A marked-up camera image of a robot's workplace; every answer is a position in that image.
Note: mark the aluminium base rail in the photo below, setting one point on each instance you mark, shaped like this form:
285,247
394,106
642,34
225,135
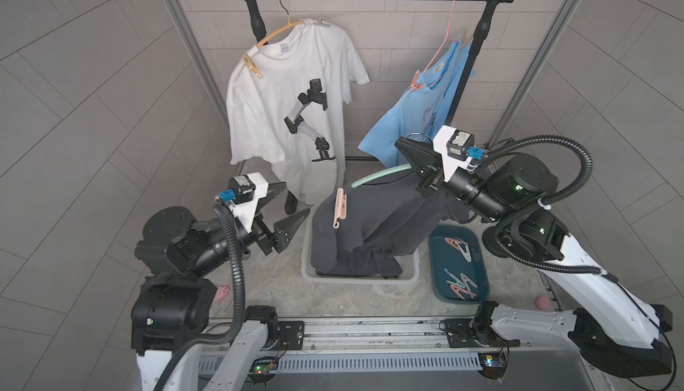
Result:
386,344

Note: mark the light blue t-shirt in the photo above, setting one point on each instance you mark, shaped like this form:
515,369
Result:
418,114

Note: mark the pink object on floor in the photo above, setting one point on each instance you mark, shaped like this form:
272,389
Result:
544,303

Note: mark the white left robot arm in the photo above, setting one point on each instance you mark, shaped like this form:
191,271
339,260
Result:
195,298

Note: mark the white clothespin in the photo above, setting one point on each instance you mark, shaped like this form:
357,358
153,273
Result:
321,22

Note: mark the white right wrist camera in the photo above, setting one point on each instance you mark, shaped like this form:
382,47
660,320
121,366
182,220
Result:
457,150

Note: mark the pink pig toy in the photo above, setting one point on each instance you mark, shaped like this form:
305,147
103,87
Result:
222,293

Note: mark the light pink clothespin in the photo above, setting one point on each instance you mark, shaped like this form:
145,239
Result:
340,208

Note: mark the beige clothespin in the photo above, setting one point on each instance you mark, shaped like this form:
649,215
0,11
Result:
466,40

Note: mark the teal clothespin tray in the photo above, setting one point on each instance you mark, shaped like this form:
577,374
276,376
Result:
457,266

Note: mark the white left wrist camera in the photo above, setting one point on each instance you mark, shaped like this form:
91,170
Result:
242,196

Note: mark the yellow clothespin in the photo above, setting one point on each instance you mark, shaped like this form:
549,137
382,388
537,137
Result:
251,66

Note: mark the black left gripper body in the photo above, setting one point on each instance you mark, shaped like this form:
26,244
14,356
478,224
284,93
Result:
259,234

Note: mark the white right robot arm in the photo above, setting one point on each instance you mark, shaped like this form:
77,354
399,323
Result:
513,188

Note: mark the white t-shirt black print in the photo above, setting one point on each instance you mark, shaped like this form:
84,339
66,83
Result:
293,117

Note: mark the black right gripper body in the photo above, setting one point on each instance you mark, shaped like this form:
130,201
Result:
437,182

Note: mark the pink wire hanger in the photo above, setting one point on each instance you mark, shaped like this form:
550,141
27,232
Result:
445,40

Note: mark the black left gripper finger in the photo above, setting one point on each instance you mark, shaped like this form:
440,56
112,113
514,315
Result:
284,230
273,191

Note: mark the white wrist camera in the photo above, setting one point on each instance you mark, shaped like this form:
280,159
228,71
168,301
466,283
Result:
457,150
242,196

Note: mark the orange plastic hanger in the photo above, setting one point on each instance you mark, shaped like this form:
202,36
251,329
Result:
289,26

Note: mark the dark grey t-shirt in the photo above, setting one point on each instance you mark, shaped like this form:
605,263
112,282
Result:
386,219

